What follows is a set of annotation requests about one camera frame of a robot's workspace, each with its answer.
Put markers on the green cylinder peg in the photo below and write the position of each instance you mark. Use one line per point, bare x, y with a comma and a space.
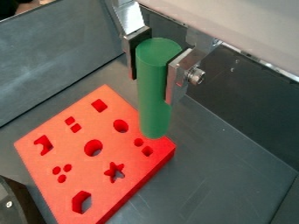
152, 55

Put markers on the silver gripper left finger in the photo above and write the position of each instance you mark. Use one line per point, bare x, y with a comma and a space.
134, 30

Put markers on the red shape sorter block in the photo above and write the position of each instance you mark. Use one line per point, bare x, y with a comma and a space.
90, 159

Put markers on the black object in corner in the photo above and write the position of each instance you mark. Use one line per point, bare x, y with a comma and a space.
18, 208

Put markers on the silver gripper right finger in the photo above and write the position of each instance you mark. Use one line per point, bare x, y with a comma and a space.
183, 68

